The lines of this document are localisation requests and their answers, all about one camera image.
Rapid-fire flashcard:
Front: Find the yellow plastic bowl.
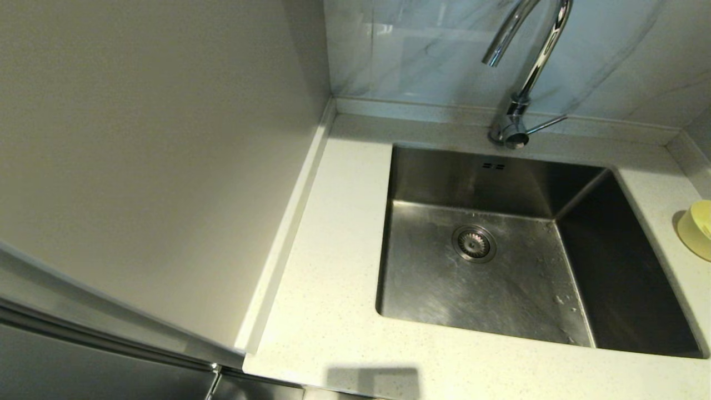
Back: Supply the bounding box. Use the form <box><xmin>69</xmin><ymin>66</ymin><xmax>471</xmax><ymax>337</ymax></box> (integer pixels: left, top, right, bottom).
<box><xmin>676</xmin><ymin>200</ymin><xmax>711</xmax><ymax>262</ymax></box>

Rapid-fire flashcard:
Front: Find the stainless steel sink basin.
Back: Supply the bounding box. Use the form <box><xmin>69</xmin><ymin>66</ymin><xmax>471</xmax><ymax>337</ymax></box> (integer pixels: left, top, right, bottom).
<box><xmin>375</xmin><ymin>143</ymin><xmax>709</xmax><ymax>359</ymax></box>

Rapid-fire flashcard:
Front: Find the round metal drain strainer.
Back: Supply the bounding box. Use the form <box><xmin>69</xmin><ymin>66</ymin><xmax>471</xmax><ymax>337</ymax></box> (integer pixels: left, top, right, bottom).
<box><xmin>451</xmin><ymin>224</ymin><xmax>497</xmax><ymax>263</ymax></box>

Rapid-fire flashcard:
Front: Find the chrome gooseneck faucet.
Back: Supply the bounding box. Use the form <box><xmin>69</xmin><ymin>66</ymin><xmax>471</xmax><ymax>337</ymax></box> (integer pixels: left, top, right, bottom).
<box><xmin>481</xmin><ymin>0</ymin><xmax>573</xmax><ymax>150</ymax></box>

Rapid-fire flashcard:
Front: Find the grey base cabinet front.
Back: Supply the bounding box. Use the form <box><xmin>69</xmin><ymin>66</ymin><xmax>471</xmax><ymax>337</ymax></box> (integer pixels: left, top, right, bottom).
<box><xmin>216</xmin><ymin>369</ymin><xmax>305</xmax><ymax>400</ymax></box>

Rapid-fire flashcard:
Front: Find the grey tall cabinet door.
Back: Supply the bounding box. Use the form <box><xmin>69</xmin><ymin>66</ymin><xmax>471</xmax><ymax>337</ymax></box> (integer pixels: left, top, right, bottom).
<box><xmin>0</xmin><ymin>240</ymin><xmax>245</xmax><ymax>400</ymax></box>

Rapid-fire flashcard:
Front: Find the chrome cabinet door handle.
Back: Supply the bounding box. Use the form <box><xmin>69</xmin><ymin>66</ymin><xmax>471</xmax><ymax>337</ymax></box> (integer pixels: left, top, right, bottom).
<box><xmin>203</xmin><ymin>363</ymin><xmax>223</xmax><ymax>400</ymax></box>

